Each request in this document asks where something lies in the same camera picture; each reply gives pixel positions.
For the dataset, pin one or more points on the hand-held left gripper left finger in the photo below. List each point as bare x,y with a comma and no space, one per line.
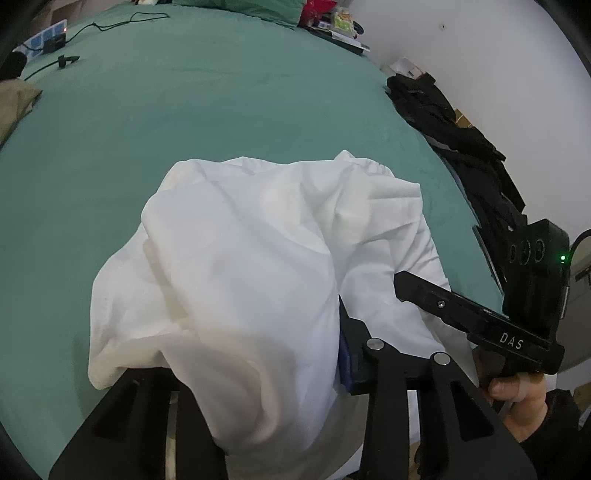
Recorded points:
194,415

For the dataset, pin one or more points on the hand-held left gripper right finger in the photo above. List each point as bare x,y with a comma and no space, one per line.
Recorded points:
344,360

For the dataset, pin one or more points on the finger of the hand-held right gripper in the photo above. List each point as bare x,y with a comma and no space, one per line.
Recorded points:
429,297

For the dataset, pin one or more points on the white hooded jacket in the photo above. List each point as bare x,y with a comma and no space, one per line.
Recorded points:
240,258

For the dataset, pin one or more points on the person's right forearm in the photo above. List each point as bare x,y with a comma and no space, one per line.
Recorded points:
558,429

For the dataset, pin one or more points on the black clothes pile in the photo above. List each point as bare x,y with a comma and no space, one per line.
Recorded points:
425,106

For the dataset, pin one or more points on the person's right hand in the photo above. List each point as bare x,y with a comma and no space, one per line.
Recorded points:
521,397

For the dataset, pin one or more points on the cardboard boxes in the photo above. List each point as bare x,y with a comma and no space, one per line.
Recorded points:
463,117

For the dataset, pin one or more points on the black flat case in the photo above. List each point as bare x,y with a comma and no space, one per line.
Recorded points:
346,41

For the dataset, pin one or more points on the green snack packet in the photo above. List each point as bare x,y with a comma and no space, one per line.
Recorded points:
344,21

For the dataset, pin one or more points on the green bed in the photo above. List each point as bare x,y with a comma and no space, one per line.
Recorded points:
207,92

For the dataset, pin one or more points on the green pillow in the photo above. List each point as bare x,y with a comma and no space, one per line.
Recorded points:
258,9

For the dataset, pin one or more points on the tan cloth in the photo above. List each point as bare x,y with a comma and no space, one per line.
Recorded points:
16,101

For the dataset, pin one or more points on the black power adapter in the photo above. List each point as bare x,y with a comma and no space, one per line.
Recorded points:
54,44

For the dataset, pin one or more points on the white blue power strip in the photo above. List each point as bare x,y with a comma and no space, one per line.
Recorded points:
51,32

